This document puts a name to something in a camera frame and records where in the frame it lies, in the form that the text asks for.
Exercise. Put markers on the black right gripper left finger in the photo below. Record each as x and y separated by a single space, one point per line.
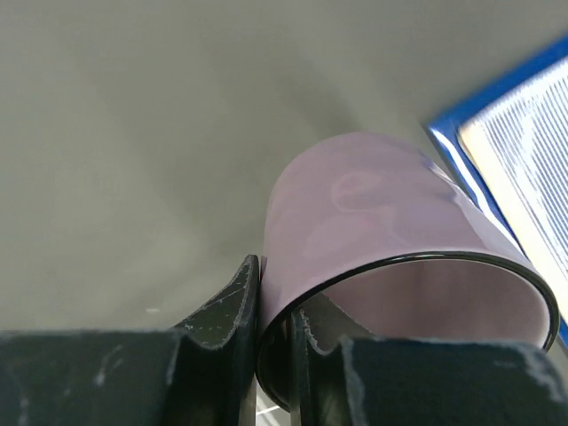
199 372

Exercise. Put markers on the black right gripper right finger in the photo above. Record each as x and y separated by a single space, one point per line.
373 381

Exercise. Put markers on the pink mug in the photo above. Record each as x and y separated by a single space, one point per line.
374 226

